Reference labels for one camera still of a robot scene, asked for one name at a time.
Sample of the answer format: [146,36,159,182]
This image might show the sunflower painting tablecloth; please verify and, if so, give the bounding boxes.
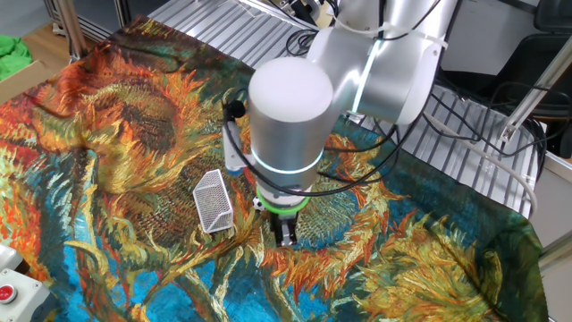
[0,15,550,322]

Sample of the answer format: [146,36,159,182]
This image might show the coiled black cable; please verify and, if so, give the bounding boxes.
[284,27,319,58]

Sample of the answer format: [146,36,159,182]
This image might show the green cloth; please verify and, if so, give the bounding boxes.
[0,34,33,82]

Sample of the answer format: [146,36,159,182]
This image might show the thick grey cable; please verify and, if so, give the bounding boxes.
[419,109,539,219]

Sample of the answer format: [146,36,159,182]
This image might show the black chair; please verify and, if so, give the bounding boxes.
[486,0,572,120]

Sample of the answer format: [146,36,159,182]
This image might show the green flange ring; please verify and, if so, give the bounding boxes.
[256,187,310,216]

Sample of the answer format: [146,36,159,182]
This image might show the small white box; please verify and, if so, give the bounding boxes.
[0,243,23,272]

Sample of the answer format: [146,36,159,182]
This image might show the aluminium frame post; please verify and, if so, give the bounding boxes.
[53,0,89,63]
[114,0,132,29]

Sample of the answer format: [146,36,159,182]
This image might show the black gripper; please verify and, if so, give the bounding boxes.
[268,211,300,249]

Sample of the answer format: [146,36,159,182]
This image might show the cardboard box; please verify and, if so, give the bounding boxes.
[0,60,57,106]

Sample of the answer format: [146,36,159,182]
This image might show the aluminium frame rail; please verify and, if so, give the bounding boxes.
[538,232,572,269]

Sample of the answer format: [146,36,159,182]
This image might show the white mesh toy goal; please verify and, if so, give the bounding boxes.
[192,168,235,234]

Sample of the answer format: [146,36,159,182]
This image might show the grey box with red button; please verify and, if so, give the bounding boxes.
[0,267,51,322]

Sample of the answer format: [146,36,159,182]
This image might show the slanted aluminium profile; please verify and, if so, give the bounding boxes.
[499,42,572,144]

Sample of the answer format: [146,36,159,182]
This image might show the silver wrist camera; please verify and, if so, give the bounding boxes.
[222,119,246,176]

